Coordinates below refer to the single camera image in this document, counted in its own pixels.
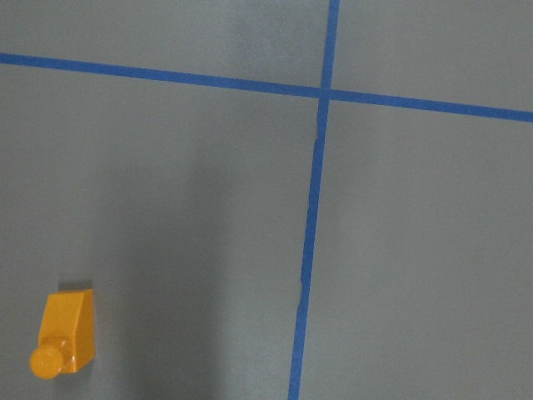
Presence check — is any orange toy block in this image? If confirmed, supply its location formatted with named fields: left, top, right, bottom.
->
left=29, top=289, right=96, bottom=380

